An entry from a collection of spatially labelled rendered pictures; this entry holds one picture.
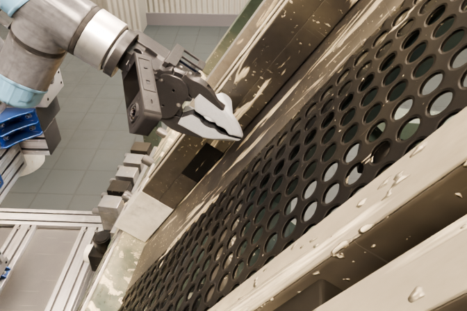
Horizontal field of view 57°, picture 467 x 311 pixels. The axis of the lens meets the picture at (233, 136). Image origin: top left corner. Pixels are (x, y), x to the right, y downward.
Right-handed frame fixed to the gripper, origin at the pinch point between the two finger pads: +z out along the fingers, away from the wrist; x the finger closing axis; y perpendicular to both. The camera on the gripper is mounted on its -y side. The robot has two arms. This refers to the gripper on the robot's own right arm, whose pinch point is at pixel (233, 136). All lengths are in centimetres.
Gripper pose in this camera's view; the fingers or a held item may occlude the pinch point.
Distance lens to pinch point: 61.8
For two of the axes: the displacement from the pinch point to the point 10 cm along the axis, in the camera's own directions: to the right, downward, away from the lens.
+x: -5.5, 6.3, 5.5
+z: 8.2, 5.3, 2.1
